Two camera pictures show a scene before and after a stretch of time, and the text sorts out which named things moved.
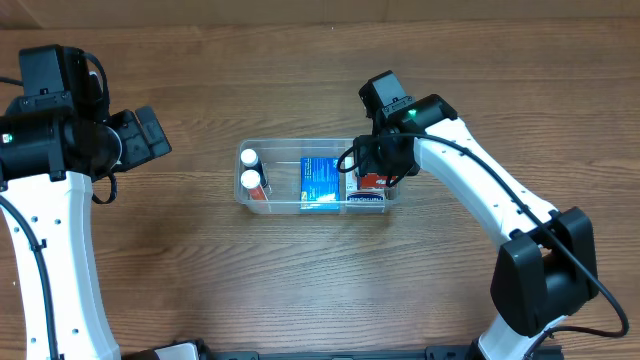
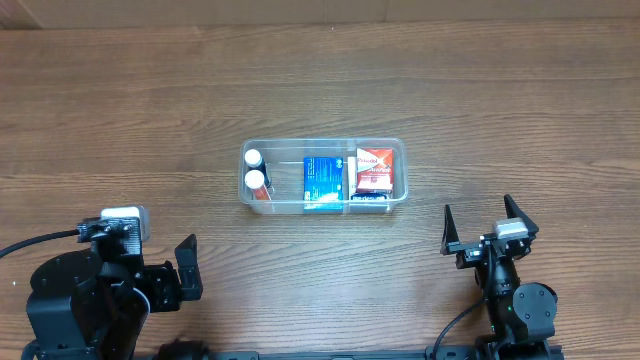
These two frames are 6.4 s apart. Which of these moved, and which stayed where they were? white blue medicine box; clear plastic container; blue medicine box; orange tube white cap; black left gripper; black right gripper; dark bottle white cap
Moved: orange tube white cap; black left gripper; dark bottle white cap; black right gripper; white blue medicine box
Stayed: blue medicine box; clear plastic container
